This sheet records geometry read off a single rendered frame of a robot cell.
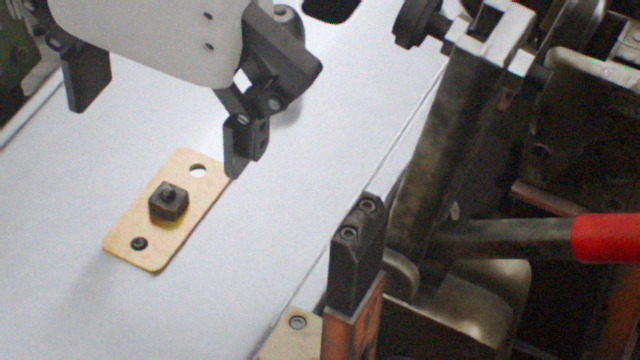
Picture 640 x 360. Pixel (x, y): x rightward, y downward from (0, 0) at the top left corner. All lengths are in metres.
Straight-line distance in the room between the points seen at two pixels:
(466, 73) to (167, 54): 0.15
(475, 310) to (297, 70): 0.15
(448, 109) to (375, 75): 0.27
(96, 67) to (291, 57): 0.13
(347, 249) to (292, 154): 0.29
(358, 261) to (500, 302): 0.18
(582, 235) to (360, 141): 0.22
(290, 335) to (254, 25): 0.14
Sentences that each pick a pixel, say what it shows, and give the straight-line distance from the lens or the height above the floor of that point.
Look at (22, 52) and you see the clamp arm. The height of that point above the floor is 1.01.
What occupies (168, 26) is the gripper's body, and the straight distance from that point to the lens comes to 0.60.
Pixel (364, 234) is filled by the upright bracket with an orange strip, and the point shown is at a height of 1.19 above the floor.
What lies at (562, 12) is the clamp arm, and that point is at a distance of 0.73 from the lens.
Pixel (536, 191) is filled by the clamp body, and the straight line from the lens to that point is 0.83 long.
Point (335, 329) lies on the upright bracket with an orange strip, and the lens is 0.52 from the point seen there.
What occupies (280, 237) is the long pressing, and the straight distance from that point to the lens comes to 0.73.
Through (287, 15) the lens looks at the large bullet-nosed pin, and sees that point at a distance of 0.78.
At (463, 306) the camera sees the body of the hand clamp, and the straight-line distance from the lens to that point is 0.65.
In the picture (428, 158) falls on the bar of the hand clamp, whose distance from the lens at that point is 0.58.
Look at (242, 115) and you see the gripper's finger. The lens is 0.63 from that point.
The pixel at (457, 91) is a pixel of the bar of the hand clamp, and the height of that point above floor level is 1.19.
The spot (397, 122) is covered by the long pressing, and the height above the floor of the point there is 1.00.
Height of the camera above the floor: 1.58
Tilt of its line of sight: 50 degrees down
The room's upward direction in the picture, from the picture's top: 4 degrees clockwise
